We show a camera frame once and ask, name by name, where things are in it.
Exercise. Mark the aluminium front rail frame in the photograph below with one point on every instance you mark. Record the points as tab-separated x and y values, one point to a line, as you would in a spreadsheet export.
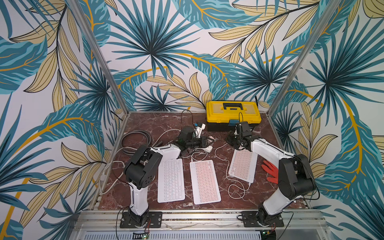
201	225

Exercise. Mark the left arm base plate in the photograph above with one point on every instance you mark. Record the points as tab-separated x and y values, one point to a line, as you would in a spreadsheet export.
152	219

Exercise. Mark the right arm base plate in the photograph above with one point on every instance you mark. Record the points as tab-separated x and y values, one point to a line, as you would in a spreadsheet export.
252	219

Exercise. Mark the white power strip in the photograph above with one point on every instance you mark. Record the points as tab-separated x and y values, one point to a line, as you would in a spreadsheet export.
207	149

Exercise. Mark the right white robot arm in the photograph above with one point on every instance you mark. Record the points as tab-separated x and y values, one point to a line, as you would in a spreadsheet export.
295	178

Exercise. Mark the pink keyboard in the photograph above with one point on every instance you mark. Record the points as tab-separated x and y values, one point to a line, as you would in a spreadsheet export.
204	183
243	165

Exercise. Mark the white wireless keyboard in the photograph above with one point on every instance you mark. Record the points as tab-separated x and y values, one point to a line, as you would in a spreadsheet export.
171	185

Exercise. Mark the yellow black toolbox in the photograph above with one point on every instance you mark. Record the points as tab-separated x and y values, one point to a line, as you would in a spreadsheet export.
222	116

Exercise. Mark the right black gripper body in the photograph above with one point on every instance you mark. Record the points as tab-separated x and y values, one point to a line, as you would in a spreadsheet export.
235	139

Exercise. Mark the red work glove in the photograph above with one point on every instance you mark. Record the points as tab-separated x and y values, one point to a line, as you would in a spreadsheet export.
271	170

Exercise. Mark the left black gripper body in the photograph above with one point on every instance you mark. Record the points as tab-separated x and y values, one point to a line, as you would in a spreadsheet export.
197	142

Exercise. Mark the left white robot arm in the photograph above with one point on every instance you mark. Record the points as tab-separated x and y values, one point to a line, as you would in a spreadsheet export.
143	165

